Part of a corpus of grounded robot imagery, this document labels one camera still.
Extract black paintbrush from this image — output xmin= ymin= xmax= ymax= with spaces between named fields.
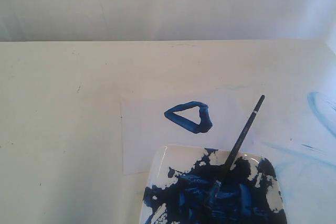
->
xmin=203 ymin=94 xmax=265 ymax=211

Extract white paper sheet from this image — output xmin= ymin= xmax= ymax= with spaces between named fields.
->
xmin=121 ymin=89 xmax=259 ymax=175

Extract white plate with blue paint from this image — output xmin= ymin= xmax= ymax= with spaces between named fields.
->
xmin=140 ymin=145 xmax=287 ymax=223

